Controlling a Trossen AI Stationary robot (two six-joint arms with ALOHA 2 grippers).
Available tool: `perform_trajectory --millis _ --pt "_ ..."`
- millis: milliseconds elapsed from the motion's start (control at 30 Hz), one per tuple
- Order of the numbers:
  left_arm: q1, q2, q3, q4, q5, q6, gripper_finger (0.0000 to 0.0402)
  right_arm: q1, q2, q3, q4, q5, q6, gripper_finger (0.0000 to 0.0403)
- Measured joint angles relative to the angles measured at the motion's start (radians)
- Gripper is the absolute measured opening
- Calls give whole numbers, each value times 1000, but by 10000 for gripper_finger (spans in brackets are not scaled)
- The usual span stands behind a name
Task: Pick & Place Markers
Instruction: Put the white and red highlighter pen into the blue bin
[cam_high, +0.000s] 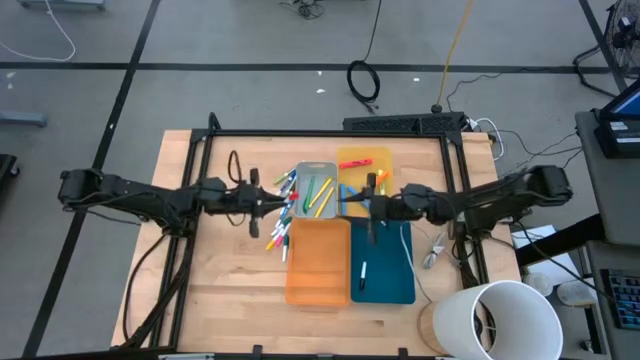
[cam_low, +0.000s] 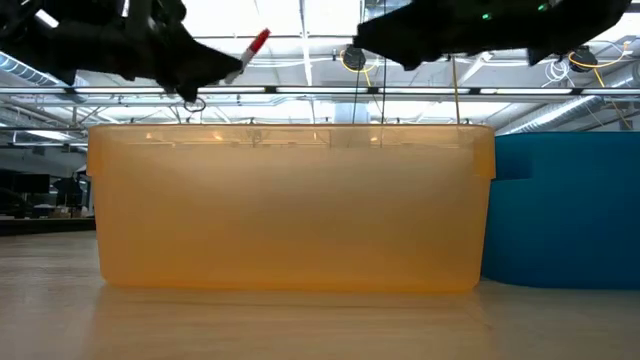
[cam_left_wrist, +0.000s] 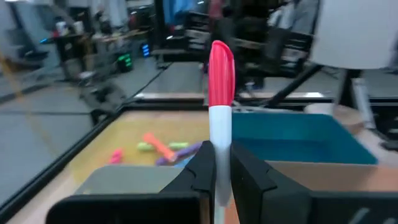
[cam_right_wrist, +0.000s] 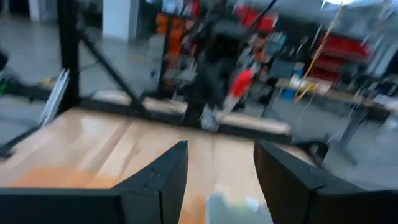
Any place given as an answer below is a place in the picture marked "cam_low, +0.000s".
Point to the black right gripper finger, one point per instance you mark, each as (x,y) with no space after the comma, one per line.
(400,35)

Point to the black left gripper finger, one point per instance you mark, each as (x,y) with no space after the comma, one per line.
(200,65)

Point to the red capped marker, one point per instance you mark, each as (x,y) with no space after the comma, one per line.
(257,44)

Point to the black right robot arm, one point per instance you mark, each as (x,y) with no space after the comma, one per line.
(590,25)

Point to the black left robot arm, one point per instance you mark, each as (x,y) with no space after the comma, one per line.
(15,30)

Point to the dark background desks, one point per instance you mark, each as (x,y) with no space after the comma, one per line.
(65,192)

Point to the orange translucent plastic bin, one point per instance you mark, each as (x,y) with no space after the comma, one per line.
(290,215)

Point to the teal plastic bin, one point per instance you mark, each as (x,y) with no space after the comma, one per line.
(565,215)

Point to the silver ventilation duct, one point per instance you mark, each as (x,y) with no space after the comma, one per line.
(560,112)
(25,70)

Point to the black aluminium table frame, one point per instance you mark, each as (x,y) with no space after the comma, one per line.
(50,226)

